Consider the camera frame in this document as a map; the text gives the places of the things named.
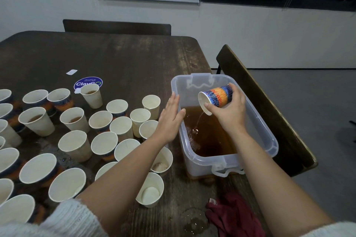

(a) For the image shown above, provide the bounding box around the person's left hand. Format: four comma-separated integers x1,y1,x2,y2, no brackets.
153,93,187,145

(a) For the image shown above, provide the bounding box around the person's right hand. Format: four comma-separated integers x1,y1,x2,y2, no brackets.
205,82,248,135

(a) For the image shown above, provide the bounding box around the orange blue patterned paper cup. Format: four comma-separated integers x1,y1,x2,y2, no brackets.
198,84,234,116

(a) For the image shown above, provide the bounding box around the white paper cup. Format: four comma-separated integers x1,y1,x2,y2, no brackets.
129,108,151,138
141,94,161,121

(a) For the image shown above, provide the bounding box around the clear plastic storage bin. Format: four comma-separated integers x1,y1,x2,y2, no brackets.
171,73,279,179

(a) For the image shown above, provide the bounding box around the group of paper cups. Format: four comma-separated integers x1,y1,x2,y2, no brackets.
0,83,162,225

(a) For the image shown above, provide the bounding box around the person's right forearm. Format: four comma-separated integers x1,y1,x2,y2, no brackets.
228,128,356,237

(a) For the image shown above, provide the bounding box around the person's left forearm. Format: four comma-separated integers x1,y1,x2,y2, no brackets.
0,137,170,237

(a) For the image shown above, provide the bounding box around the dark wooden chair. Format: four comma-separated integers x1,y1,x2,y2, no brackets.
216,44,319,177
62,19,172,36

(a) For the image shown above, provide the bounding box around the dark wooden table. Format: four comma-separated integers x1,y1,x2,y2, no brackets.
0,31,276,237

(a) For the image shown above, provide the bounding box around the round blue sticker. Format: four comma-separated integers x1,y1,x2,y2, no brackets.
73,76,103,94

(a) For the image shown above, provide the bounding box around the dark red cloth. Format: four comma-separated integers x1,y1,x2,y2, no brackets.
205,191,267,237

